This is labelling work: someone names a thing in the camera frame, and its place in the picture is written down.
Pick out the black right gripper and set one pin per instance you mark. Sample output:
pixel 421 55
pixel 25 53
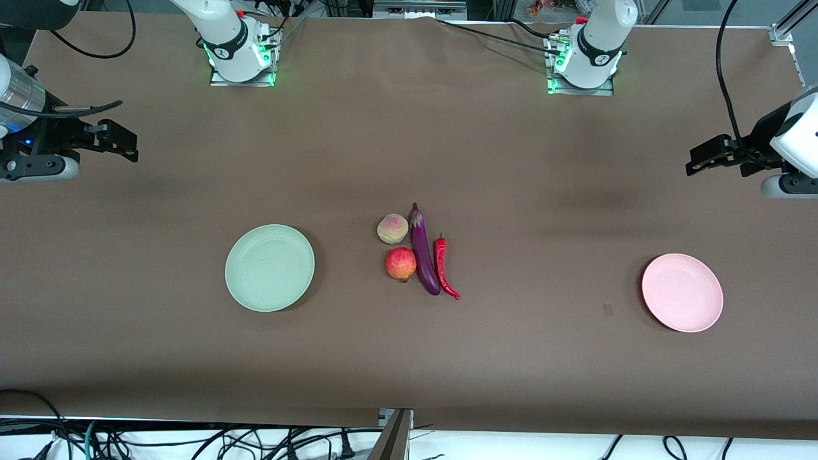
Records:
pixel 56 136

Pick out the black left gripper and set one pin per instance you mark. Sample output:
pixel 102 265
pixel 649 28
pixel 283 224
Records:
pixel 758 142

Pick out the peach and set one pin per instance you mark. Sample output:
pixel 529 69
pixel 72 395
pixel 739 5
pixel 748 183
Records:
pixel 392 229

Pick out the red chili pepper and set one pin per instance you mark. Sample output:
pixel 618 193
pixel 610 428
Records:
pixel 441 262

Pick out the long purple eggplant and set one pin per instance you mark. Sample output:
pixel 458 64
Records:
pixel 423 252

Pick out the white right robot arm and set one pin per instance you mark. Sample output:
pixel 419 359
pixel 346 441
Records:
pixel 223 32

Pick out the pink plate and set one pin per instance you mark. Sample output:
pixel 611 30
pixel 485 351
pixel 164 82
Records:
pixel 682 292

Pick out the pale green plate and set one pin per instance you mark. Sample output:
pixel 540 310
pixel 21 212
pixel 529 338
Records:
pixel 270 268

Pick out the orange background object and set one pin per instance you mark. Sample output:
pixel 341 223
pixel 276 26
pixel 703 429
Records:
pixel 540 7

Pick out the brown table cover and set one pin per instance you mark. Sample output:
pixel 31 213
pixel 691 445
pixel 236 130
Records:
pixel 409 128

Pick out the red pomegranate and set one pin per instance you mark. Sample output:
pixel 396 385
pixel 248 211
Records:
pixel 401 264

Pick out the grey metal device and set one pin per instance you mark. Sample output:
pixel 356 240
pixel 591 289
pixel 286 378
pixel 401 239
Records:
pixel 418 9

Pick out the black power plug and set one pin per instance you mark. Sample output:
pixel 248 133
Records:
pixel 346 447

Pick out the aluminium edge rail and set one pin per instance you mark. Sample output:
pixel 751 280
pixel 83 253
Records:
pixel 797 64

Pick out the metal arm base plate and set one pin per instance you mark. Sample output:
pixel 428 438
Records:
pixel 606 88
pixel 265 71

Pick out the aluminium frame corner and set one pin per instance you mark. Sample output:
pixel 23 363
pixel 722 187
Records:
pixel 781 33

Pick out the aluminium profile post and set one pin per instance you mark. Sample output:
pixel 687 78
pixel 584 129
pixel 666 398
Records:
pixel 393 441

